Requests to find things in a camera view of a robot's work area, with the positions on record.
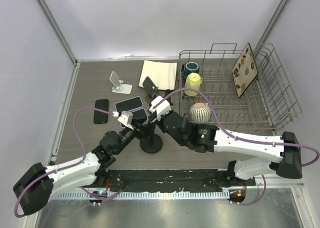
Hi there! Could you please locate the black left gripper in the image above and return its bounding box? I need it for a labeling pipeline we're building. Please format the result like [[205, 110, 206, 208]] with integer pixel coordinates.
[[114, 117, 154, 154]]

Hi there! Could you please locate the lilac case phone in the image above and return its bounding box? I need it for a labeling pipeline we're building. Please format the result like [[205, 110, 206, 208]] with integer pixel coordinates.
[[121, 108, 147, 128], [115, 96, 144, 112]]

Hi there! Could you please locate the black phone stand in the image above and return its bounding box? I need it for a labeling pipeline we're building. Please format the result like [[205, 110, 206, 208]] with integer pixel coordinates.
[[139, 124, 163, 154]]

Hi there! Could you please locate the black phone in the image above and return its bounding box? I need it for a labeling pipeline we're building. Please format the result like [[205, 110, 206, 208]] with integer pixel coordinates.
[[93, 99, 110, 125]]

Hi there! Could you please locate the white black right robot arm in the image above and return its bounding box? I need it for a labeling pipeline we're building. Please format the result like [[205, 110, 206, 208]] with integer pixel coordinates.
[[148, 110, 303, 186]]

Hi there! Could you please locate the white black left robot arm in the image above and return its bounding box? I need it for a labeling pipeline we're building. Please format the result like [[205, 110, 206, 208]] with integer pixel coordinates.
[[13, 121, 151, 218]]

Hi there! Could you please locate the wooden base phone stand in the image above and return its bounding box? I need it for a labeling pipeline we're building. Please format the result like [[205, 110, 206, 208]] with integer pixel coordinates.
[[142, 76, 160, 104]]

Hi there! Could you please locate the silver folding phone stand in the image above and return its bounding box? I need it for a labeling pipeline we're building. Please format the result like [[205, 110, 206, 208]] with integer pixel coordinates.
[[109, 71, 133, 95]]

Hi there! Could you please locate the striped white grey mug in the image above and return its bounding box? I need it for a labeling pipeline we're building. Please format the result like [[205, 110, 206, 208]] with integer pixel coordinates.
[[189, 103, 212, 123]]

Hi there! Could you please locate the yellow faceted mug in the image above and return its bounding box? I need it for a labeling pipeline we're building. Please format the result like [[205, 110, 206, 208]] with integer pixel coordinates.
[[184, 72, 203, 97]]

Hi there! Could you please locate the cream square plate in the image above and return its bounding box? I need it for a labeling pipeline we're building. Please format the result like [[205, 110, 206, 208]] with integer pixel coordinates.
[[138, 60, 177, 90]]

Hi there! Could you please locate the dark green mug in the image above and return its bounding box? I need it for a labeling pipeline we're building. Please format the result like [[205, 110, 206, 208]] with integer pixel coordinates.
[[182, 62, 200, 76]]

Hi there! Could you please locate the floral square plate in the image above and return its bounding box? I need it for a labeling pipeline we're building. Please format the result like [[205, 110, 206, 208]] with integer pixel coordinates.
[[231, 43, 258, 98]]

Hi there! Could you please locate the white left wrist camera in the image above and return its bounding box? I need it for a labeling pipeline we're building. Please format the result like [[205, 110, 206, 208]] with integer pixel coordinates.
[[112, 111, 134, 130]]

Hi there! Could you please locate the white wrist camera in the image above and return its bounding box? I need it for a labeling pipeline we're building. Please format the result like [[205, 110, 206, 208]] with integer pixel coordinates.
[[112, 111, 134, 130], [148, 96, 172, 122]]

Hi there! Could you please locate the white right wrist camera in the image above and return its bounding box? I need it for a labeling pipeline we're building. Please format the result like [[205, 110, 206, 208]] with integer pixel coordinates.
[[148, 96, 172, 122]]

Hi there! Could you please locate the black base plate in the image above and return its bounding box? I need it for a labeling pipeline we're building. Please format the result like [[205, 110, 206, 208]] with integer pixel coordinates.
[[77, 168, 256, 192]]

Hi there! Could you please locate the white slotted cable duct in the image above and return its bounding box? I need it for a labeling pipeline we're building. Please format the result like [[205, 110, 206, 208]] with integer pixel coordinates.
[[54, 190, 230, 200]]

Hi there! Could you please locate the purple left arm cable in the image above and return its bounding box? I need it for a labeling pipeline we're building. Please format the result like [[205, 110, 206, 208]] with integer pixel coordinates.
[[13, 107, 123, 218]]

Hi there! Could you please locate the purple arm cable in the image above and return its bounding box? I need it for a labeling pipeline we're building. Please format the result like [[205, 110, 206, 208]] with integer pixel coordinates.
[[13, 107, 123, 218], [149, 87, 320, 206]]

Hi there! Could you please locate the grey wire dish rack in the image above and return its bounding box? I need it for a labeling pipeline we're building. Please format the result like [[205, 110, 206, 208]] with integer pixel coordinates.
[[177, 43, 302, 135]]

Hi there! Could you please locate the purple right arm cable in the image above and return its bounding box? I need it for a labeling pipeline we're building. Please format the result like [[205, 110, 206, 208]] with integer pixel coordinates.
[[149, 87, 320, 206]]

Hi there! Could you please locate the aluminium corner frame post left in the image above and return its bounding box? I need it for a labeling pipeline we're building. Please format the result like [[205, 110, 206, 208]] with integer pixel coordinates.
[[36, 0, 77, 65]]

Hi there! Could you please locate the aluminium corner frame post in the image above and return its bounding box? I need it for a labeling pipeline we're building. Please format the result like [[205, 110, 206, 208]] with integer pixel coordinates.
[[255, 0, 290, 54], [36, 0, 77, 65]]

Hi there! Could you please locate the aluminium corner frame post right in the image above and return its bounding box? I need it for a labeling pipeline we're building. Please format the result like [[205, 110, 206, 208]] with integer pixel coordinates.
[[255, 0, 290, 54]]

